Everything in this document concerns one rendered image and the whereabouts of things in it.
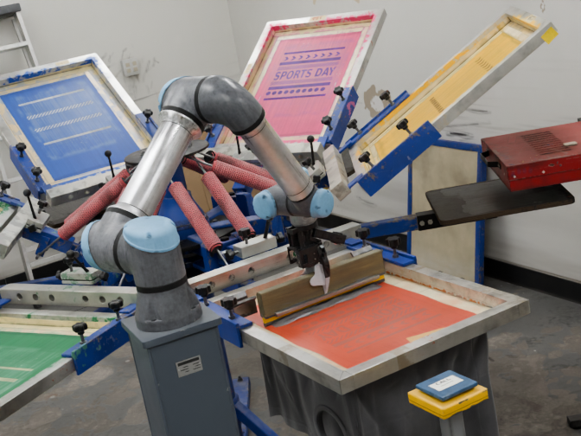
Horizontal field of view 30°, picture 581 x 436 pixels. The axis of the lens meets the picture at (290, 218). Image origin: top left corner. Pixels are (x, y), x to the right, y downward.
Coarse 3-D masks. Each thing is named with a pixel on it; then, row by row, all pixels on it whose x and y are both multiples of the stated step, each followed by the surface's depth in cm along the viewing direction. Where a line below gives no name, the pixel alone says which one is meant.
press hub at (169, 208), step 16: (192, 144) 377; (208, 144) 375; (128, 160) 371; (176, 176) 374; (160, 208) 380; (176, 208) 375; (176, 224) 374; (192, 256) 381; (192, 272) 371; (224, 352) 394; (240, 432) 403
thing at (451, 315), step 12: (384, 288) 311; (396, 288) 309; (348, 300) 306; (408, 300) 298; (420, 300) 297; (432, 300) 295; (444, 312) 286; (456, 312) 284; (468, 312) 283; (420, 324) 281; (432, 324) 279; (444, 324) 278; (408, 336) 275
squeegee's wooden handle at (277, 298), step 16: (368, 256) 311; (336, 272) 306; (352, 272) 309; (368, 272) 312; (384, 272) 314; (272, 288) 297; (288, 288) 299; (304, 288) 301; (320, 288) 304; (336, 288) 307; (272, 304) 297; (288, 304) 299
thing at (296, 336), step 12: (288, 324) 297; (288, 336) 289; (300, 336) 288; (396, 336) 276; (312, 348) 278; (324, 348) 277; (336, 348) 276; (372, 348) 272; (384, 348) 270; (396, 348) 269; (336, 360) 268; (348, 360) 267; (360, 360) 266
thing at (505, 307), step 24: (384, 264) 323; (240, 288) 321; (264, 288) 322; (456, 288) 294; (480, 288) 288; (504, 312) 271; (528, 312) 275; (264, 336) 282; (432, 336) 263; (456, 336) 264; (288, 360) 269; (312, 360) 262; (384, 360) 255; (408, 360) 258; (336, 384) 250; (360, 384) 251
